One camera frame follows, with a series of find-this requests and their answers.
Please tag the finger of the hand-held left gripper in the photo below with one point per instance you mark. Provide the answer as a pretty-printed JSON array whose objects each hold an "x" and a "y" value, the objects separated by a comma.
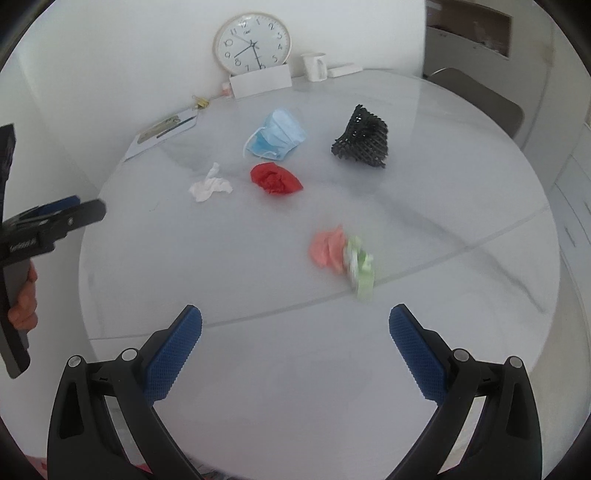
[
  {"x": 57, "y": 206},
  {"x": 83, "y": 212}
]

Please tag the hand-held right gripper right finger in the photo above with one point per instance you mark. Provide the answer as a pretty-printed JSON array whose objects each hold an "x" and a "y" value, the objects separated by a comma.
[{"x": 418, "y": 355}]

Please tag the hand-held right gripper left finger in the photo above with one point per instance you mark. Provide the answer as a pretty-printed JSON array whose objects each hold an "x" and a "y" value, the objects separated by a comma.
[{"x": 173, "y": 355}]

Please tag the green white wrapper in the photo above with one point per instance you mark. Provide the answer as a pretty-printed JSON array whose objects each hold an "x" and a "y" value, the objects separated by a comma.
[{"x": 362, "y": 272}]

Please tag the white tissue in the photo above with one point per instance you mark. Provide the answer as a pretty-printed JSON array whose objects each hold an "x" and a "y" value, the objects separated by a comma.
[{"x": 207, "y": 187}]

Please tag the pink paper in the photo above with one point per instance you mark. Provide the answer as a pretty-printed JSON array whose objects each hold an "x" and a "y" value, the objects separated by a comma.
[{"x": 325, "y": 249}]

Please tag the red paper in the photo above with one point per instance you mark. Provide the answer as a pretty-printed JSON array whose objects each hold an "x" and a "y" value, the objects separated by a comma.
[{"x": 274, "y": 177}]

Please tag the blue face mask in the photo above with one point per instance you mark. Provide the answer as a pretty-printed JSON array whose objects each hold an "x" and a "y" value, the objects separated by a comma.
[{"x": 279, "y": 134}]

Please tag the black foam net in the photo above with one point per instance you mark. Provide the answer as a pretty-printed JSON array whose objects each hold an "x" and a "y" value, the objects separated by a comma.
[{"x": 364, "y": 138}]

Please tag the person's left hand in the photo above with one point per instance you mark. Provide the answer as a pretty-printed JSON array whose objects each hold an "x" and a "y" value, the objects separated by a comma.
[{"x": 25, "y": 307}]

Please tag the white notepad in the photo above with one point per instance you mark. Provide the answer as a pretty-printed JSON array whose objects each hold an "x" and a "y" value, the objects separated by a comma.
[{"x": 138, "y": 147}]

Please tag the pale green phone case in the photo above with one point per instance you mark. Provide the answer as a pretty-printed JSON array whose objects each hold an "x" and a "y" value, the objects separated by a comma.
[{"x": 159, "y": 128}]

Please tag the dark pen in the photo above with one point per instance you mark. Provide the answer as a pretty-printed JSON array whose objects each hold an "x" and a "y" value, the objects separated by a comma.
[{"x": 178, "y": 125}]

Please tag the yellow binder clip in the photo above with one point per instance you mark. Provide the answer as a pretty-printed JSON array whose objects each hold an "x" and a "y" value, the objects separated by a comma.
[{"x": 202, "y": 101}]

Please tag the small pink bottle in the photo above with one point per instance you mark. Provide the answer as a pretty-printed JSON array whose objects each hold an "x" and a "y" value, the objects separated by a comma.
[{"x": 226, "y": 90}]

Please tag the white card box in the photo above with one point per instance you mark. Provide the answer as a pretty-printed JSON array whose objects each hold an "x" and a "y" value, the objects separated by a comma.
[{"x": 261, "y": 82}]

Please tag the grey chair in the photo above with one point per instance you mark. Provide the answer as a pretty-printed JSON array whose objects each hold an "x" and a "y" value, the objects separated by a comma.
[{"x": 480, "y": 99}]

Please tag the white mug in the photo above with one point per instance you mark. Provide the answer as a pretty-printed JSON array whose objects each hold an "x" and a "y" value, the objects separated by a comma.
[{"x": 314, "y": 65}]

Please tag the white flat case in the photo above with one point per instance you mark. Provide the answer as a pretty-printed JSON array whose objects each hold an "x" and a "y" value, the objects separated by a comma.
[{"x": 344, "y": 70}]

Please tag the round white wall clock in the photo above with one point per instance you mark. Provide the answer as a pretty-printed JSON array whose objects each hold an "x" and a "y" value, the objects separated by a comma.
[{"x": 251, "y": 41}]

